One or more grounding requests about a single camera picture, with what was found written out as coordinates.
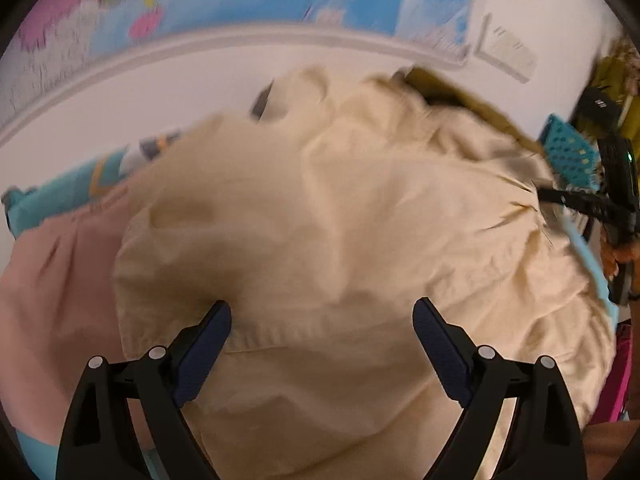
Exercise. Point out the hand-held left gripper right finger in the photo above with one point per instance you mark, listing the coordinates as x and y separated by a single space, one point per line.
440 350

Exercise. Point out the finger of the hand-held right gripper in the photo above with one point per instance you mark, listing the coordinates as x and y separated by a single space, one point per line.
570 199

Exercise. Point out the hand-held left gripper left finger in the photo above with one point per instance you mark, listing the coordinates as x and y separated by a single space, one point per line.
205 350

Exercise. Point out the cream jacket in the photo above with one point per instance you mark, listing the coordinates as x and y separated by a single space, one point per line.
350 210

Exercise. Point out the person's right hand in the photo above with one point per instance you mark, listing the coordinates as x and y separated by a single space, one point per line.
611 260

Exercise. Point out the teal plastic basket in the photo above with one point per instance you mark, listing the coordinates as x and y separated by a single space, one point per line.
570 152

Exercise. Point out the black handbag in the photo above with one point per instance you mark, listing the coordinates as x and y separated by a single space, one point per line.
597 107

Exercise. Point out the yellow hanging bag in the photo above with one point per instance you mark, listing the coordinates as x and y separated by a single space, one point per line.
612 72

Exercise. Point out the pink garment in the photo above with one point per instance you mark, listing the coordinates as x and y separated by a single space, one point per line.
60 310

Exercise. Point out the olive garment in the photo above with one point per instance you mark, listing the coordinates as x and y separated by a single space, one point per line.
435 85

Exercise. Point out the pink cloth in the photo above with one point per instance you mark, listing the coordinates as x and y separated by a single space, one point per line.
620 375

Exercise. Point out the teal grey printed bed sheet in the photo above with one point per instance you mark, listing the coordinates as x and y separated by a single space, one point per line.
65 190

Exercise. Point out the white wall socket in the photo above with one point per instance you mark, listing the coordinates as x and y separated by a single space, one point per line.
507 47

